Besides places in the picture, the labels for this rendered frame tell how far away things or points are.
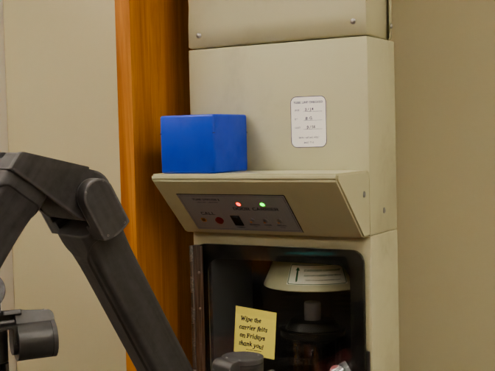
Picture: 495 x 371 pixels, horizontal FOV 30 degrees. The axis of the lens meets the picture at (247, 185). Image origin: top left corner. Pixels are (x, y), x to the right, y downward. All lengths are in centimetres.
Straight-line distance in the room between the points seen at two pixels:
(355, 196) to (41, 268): 119
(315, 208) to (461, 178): 51
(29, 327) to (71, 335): 94
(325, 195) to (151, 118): 37
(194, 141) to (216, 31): 21
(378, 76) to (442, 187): 44
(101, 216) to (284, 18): 56
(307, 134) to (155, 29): 32
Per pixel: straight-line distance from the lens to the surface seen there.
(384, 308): 146
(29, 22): 237
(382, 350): 147
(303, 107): 144
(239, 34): 150
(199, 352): 157
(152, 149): 154
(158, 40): 157
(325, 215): 136
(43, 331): 140
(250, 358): 126
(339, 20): 142
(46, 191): 101
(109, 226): 103
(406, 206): 184
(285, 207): 137
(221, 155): 141
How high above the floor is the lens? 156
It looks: 3 degrees down
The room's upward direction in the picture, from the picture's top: 1 degrees counter-clockwise
